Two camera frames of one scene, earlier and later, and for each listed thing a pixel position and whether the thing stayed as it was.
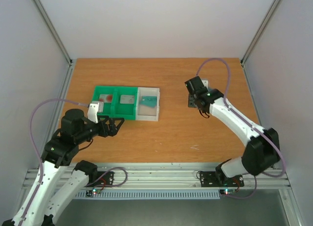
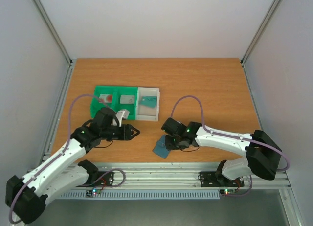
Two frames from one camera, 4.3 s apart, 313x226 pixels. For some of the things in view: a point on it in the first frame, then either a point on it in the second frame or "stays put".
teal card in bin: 149,101 stays put
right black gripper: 195,101 to 168,143
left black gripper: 113,130 to 127,131
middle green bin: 126,110 stays put
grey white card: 127,99 stays put
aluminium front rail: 184,176 stays put
